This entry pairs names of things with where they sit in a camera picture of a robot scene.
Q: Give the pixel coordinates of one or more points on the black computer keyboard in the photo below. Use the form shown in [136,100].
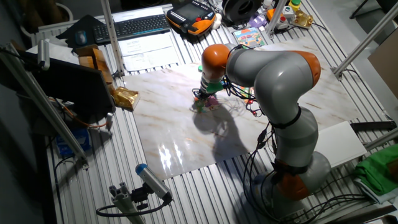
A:
[132,28]

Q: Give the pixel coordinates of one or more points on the orange black teach pendant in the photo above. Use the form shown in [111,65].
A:
[191,15]

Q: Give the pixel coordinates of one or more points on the gold foil bag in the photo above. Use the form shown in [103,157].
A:
[124,98]

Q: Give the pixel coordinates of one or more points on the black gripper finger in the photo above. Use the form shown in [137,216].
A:
[198,102]
[203,103]

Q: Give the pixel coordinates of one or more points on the yellow box with green button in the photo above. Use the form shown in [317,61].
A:
[294,5]

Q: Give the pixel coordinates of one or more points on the black chair base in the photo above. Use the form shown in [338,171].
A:
[388,6]

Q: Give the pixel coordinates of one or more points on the brown cardboard boxes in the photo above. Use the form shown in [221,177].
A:
[96,60]

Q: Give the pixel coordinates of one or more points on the orange plastic item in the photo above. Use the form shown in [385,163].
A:
[271,14]

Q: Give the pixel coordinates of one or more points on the green cloth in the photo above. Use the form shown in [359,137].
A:
[377,169]

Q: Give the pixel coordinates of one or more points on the dangling board with red light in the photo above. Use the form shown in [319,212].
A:
[255,113]

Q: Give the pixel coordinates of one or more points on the silver camera with blue cap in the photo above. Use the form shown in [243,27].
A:
[154,182]

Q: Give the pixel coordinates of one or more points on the black mouse pad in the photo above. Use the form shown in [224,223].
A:
[66,34]

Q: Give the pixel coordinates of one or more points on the blue orange jigsaw puzzle board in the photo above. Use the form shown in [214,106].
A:
[249,37]

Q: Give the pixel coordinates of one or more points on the grey box with red button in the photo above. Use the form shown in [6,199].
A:
[282,22]

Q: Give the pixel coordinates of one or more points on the white round chair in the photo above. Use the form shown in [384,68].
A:
[66,11]

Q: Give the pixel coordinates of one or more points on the printed white paper sheet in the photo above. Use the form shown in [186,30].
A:
[144,43]
[152,60]

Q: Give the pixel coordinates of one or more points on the black metal bar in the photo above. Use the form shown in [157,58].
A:
[373,126]

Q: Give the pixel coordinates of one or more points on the white rounded plastic toy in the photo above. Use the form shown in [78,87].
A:
[217,21]

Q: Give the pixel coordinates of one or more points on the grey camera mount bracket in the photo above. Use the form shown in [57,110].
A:
[124,202]

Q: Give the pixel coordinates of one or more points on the brown cardboard panel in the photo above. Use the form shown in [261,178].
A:
[385,65]

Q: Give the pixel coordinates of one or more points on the aluminium profile post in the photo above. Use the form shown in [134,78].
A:
[112,37]
[363,42]
[275,17]

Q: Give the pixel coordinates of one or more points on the black monitor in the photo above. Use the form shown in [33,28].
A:
[77,90]

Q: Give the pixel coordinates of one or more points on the small grey switch box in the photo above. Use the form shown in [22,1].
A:
[287,12]

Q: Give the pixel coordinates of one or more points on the purple plastic item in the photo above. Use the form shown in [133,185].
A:
[257,21]

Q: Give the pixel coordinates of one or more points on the dark computer mouse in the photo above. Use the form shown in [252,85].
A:
[81,37]

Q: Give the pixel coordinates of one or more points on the silver bar camera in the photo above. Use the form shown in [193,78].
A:
[43,54]

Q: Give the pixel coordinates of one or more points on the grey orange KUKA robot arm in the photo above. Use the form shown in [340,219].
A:
[280,81]

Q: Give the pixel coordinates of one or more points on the white bottle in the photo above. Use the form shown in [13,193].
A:
[267,3]

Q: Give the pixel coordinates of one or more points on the flat white box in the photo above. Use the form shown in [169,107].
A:
[340,143]

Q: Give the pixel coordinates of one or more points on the blue box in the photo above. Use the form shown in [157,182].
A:
[73,143]

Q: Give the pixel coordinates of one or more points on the plain white sheet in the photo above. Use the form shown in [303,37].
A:
[59,53]

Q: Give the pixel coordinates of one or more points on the aluminium frame beam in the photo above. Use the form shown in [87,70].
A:
[382,138]
[40,102]

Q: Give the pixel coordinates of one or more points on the green printed wrist mount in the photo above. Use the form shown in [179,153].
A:
[215,87]

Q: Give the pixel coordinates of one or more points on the black filament spool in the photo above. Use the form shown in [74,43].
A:
[242,11]

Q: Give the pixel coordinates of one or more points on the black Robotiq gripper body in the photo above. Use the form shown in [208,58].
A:
[204,95]

